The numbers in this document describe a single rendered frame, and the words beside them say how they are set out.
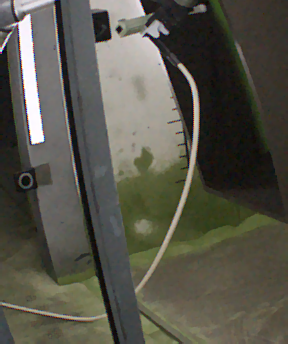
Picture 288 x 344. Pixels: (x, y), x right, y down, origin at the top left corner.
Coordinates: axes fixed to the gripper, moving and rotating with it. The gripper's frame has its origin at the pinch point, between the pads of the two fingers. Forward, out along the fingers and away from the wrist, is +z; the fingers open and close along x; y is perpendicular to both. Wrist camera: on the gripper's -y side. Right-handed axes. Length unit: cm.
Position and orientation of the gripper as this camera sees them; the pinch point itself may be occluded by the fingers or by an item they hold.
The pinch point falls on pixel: (147, 30)
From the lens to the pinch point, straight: 318.3
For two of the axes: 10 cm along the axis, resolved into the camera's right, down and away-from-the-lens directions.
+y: 6.2, 7.6, -2.0
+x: 6.1, -3.0, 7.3
